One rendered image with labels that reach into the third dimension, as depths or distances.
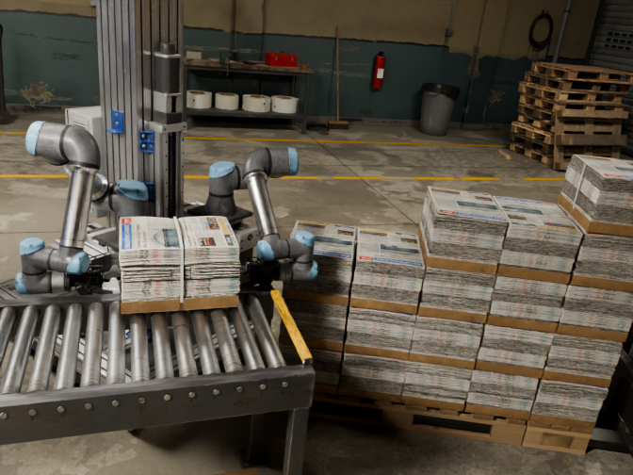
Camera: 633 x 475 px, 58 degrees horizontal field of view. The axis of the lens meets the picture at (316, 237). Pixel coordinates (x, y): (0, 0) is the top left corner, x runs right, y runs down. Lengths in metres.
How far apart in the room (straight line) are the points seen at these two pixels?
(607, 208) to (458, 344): 0.80
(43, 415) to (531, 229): 1.78
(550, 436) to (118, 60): 2.49
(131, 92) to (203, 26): 6.22
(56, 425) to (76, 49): 7.36
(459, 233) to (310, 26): 6.97
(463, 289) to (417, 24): 7.55
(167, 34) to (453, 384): 1.93
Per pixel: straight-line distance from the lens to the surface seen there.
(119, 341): 1.81
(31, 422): 1.66
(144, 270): 1.86
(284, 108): 8.37
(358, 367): 2.61
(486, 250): 2.38
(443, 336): 2.53
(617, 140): 9.06
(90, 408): 1.63
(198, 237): 1.92
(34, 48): 8.74
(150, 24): 2.51
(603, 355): 2.73
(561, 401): 2.82
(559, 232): 2.41
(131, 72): 2.49
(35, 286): 2.12
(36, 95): 8.83
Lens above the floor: 1.78
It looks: 22 degrees down
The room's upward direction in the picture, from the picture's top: 6 degrees clockwise
